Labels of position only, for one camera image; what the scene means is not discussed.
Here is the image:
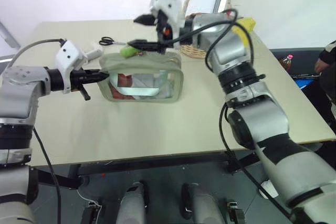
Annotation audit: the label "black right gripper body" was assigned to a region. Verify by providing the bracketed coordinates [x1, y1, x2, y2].
[156, 10, 174, 49]

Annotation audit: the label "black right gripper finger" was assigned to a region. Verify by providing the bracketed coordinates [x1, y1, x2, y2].
[127, 39, 169, 55]
[133, 14, 159, 27]

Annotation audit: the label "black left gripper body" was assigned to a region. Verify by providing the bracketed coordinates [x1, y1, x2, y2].
[69, 69, 91, 101]

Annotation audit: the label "green clear-window zip pouch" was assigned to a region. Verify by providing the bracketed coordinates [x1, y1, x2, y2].
[98, 52, 184, 103]

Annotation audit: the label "white plastic tool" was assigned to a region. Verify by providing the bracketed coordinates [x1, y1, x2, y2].
[83, 41, 104, 64]

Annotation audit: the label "yellow crumpled paper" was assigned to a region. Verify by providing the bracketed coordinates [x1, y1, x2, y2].
[232, 17, 257, 47]

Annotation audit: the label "plastic bottle with pink cap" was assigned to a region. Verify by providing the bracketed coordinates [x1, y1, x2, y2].
[279, 54, 295, 72]

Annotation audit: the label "grey rounded robot leg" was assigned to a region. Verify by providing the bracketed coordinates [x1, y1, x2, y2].
[181, 182, 227, 224]
[116, 180, 149, 224]

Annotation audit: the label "black side table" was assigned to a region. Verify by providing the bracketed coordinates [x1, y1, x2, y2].
[269, 47, 336, 127]

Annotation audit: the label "blue object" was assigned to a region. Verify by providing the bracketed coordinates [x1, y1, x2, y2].
[293, 75, 320, 89]

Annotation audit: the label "person in dark clothes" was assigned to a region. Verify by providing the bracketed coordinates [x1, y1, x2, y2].
[314, 39, 336, 127]

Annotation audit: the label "green plush keychain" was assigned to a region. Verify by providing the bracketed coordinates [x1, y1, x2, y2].
[120, 46, 143, 58]

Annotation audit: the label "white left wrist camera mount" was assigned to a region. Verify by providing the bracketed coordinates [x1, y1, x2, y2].
[55, 40, 88, 94]

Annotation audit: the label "wicker basket with handle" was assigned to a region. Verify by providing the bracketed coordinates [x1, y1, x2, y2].
[177, 0, 234, 59]

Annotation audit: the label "black-handled scissors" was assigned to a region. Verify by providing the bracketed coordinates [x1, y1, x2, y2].
[99, 36, 130, 47]

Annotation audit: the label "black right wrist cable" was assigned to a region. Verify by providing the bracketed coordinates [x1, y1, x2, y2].
[167, 8, 266, 81]

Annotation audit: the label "grey left wrist cable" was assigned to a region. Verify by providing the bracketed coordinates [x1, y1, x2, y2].
[7, 38, 66, 70]

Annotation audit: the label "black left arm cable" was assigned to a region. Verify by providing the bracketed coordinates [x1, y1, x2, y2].
[32, 126, 62, 224]

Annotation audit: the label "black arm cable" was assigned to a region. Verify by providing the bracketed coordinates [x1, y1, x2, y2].
[32, 126, 62, 224]
[218, 102, 292, 221]

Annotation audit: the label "black table frame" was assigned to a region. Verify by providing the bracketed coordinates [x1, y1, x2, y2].
[33, 142, 323, 190]

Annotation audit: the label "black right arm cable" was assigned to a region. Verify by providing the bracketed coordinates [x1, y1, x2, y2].
[218, 102, 292, 221]

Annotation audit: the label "thin white floor cable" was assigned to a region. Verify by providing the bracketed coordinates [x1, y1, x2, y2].
[78, 189, 102, 207]

